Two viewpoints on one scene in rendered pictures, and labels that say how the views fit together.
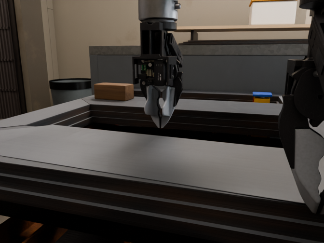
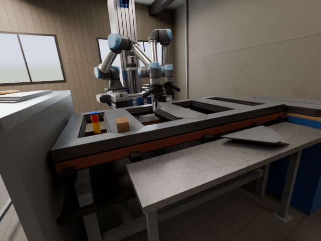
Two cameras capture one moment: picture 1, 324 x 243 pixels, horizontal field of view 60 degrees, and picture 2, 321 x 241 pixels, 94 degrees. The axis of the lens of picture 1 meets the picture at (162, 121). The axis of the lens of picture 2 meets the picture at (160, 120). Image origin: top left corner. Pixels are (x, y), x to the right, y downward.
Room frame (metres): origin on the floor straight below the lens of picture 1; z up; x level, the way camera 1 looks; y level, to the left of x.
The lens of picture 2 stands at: (1.28, 0.89, 1.13)
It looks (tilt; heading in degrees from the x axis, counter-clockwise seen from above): 16 degrees down; 230
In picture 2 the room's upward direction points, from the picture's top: 3 degrees counter-clockwise
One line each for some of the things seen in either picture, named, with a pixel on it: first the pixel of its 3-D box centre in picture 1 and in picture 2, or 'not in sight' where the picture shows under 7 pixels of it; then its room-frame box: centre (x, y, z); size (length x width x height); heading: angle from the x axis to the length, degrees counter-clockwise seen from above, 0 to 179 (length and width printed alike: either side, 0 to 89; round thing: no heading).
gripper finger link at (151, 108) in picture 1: (151, 107); (158, 106); (0.57, 0.02, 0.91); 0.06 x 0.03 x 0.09; 163
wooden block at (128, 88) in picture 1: (114, 91); (122, 124); (0.94, 0.16, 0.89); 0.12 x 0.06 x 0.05; 68
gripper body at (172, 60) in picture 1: (157, 55); (156, 92); (0.56, 0.01, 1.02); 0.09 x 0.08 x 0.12; 163
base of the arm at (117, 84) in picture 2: not in sight; (115, 82); (0.54, -0.76, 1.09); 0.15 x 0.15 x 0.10
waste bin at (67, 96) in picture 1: (74, 107); not in sight; (3.49, 1.11, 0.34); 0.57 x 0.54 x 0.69; 169
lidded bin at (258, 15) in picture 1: (271, 14); not in sight; (3.13, -1.15, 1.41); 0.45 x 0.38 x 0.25; 79
